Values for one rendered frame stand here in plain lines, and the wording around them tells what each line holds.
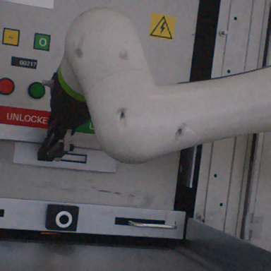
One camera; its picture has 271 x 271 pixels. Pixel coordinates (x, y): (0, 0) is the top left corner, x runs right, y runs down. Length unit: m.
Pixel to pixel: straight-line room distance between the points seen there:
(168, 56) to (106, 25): 0.49
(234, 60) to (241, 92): 0.46
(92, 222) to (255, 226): 0.35
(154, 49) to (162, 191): 0.30
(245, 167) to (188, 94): 0.54
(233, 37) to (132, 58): 0.53
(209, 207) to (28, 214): 0.38
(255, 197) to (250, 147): 0.11
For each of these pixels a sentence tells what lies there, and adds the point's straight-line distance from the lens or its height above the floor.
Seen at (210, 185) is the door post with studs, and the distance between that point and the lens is 1.40.
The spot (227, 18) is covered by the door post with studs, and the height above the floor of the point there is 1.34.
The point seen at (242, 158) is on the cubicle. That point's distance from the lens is 1.43.
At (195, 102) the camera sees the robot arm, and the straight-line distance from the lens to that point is 0.92.
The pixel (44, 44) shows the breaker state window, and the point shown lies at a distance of 1.33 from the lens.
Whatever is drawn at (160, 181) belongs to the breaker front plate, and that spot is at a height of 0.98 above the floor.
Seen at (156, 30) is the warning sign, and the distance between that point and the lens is 1.40.
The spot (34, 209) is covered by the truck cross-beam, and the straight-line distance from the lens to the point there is 1.33.
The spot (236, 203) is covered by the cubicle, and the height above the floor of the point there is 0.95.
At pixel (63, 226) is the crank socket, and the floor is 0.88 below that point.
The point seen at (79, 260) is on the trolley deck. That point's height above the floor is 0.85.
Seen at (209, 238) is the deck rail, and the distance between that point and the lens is 1.33.
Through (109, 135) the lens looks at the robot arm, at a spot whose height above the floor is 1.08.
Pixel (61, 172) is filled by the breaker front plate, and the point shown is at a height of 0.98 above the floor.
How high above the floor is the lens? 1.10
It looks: 3 degrees down
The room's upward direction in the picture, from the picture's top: 7 degrees clockwise
